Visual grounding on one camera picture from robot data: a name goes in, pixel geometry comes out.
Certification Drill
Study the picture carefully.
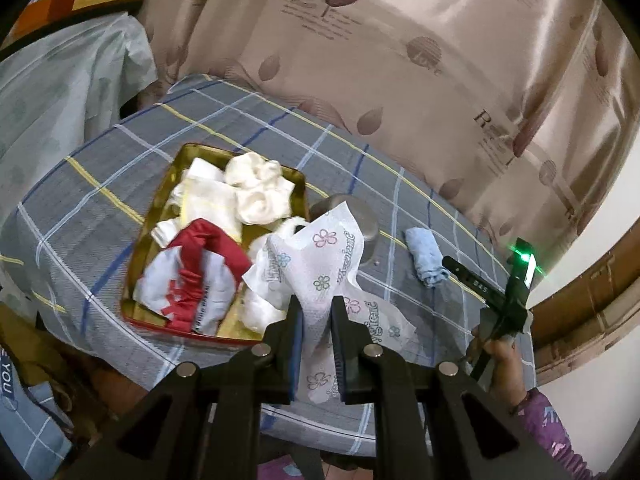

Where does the white rolled sock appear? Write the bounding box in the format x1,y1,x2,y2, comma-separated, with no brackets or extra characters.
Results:
223,152,296,227

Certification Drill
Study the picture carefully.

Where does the brown cardboard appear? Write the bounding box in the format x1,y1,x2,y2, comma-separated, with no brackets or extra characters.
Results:
0,305,101,391

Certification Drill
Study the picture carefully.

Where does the small blue towel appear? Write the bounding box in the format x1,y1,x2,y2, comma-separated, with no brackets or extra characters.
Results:
404,226,451,288

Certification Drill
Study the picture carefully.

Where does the person's right forearm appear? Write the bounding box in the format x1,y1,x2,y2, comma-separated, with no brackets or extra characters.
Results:
510,387,603,480

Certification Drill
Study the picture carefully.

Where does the orange box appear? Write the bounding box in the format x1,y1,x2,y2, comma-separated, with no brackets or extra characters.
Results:
12,0,56,41

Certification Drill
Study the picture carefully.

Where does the red and white cloth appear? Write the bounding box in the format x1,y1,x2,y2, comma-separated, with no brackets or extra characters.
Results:
134,217,253,336

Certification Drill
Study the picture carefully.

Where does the small white striped cloth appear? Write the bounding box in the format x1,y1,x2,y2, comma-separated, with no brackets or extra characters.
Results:
151,217,183,248

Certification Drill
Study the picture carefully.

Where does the dark shelf board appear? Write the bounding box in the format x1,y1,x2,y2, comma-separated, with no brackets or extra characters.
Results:
0,2,146,58

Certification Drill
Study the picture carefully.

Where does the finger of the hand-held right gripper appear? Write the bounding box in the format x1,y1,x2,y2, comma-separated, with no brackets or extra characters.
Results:
442,255,508,307

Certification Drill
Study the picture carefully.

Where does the white folded cloth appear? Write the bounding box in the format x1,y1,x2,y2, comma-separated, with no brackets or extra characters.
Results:
166,157,244,241

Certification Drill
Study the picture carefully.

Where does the blue plaid cloth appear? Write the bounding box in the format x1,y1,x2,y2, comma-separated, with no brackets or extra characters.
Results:
0,380,76,480

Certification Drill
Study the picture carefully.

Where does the pale blue cover cloth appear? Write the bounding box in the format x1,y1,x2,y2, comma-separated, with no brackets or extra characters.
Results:
0,12,158,211

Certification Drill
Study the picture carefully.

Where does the gold tin tray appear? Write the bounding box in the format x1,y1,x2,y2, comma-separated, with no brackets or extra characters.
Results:
120,142,307,348

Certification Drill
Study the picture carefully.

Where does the grey plaid bed sheet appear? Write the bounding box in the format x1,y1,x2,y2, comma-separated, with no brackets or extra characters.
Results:
0,74,526,456

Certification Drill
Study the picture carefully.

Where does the grey metal bowl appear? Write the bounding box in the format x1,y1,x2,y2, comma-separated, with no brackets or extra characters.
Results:
309,194,379,268

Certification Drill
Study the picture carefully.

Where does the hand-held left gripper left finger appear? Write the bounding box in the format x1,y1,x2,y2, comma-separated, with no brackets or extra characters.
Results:
75,296,307,480

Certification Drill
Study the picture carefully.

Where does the leaf print curtain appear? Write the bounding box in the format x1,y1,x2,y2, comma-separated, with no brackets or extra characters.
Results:
135,0,640,306

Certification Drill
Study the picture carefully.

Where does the person's right hand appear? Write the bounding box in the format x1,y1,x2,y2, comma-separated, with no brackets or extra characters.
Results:
470,325,531,411

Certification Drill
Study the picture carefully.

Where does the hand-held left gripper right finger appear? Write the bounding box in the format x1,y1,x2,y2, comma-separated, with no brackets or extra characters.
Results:
330,295,571,480

